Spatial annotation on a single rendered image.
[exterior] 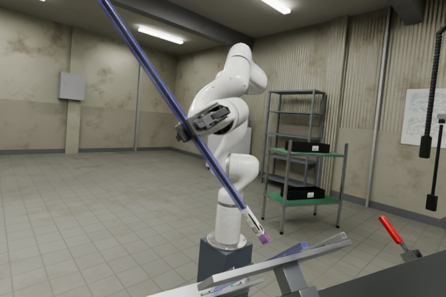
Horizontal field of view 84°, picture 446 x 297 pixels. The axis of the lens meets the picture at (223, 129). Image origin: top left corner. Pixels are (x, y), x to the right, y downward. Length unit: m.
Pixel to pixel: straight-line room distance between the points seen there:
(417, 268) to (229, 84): 0.58
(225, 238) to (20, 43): 7.14
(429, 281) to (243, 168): 0.74
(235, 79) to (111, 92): 7.43
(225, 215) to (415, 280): 0.76
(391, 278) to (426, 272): 0.07
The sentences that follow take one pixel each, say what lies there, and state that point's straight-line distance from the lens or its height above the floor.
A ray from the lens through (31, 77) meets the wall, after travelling 7.70.
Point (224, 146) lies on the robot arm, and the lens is 1.11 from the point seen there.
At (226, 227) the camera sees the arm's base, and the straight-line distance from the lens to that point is 1.22.
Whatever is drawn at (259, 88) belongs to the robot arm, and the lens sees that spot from 1.04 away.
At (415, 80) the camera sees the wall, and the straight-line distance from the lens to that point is 4.86.
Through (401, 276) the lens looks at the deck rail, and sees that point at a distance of 0.65.
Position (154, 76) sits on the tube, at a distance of 0.43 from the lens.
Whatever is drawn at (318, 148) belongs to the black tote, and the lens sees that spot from 3.40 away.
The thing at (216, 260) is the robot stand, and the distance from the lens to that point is 1.25.
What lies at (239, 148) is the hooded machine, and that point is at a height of 0.63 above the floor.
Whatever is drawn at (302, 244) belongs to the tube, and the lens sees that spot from 0.51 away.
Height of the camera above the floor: 1.28
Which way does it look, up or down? 3 degrees down
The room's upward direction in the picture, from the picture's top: 5 degrees clockwise
